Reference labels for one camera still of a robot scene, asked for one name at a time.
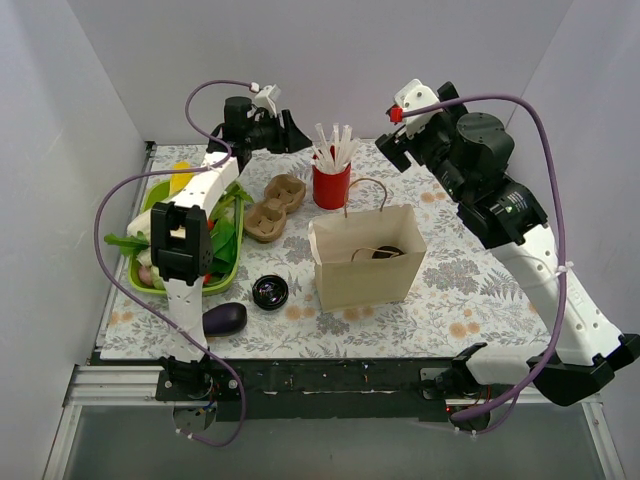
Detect black plastic cup lid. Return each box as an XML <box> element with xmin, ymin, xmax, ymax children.
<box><xmin>371</xmin><ymin>246</ymin><xmax>404</xmax><ymax>259</ymax></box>

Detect brown paper bag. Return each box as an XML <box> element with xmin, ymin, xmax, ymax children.
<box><xmin>308</xmin><ymin>203</ymin><xmax>426</xmax><ymax>313</ymax></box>

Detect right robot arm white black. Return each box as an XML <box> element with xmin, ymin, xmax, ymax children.
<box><xmin>376</xmin><ymin>79</ymin><xmax>639</xmax><ymax>406</ymax></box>

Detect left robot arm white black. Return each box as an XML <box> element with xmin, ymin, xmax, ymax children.
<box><xmin>150</xmin><ymin>85</ymin><xmax>311</xmax><ymax>400</ymax></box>

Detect red cup holder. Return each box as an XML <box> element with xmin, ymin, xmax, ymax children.
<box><xmin>312</xmin><ymin>164</ymin><xmax>351</xmax><ymax>210</ymax></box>

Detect green leafy vegetables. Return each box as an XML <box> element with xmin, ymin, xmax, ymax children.
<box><xmin>104</xmin><ymin>182</ymin><xmax>252</xmax><ymax>290</ymax></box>

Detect green plastic basket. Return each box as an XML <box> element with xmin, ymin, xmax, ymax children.
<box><xmin>128</xmin><ymin>180</ymin><xmax>248</xmax><ymax>296</ymax></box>

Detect spare black cup lid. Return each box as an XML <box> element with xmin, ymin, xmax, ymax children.
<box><xmin>252</xmin><ymin>275</ymin><xmax>289</xmax><ymax>311</ymax></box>

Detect purple eggplant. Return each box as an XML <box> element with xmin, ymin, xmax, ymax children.
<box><xmin>202</xmin><ymin>302</ymin><xmax>248</xmax><ymax>337</ymax></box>

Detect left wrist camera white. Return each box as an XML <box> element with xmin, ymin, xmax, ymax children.
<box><xmin>253</xmin><ymin>84</ymin><xmax>281</xmax><ymax>117</ymax></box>

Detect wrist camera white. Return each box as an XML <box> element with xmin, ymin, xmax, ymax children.
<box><xmin>387</xmin><ymin>79</ymin><xmax>440</xmax><ymax>142</ymax></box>
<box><xmin>253</xmin><ymin>84</ymin><xmax>281</xmax><ymax>117</ymax></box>

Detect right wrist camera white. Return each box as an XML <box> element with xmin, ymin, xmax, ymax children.
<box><xmin>387</xmin><ymin>79</ymin><xmax>440</xmax><ymax>142</ymax></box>

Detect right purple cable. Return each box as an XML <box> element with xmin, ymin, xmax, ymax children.
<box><xmin>394</xmin><ymin>92</ymin><xmax>569</xmax><ymax>435</ymax></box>

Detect purple cable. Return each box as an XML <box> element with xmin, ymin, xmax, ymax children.
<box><xmin>394</xmin><ymin>92</ymin><xmax>569</xmax><ymax>435</ymax></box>
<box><xmin>93</xmin><ymin>79</ymin><xmax>261</xmax><ymax>448</ymax></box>

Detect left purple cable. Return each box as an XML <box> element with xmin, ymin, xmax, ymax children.
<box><xmin>93</xmin><ymin>79</ymin><xmax>261</xmax><ymax>448</ymax></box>

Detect aluminium frame rail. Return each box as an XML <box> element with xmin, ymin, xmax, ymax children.
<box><xmin>45</xmin><ymin>364</ymin><xmax>625</xmax><ymax>479</ymax></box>

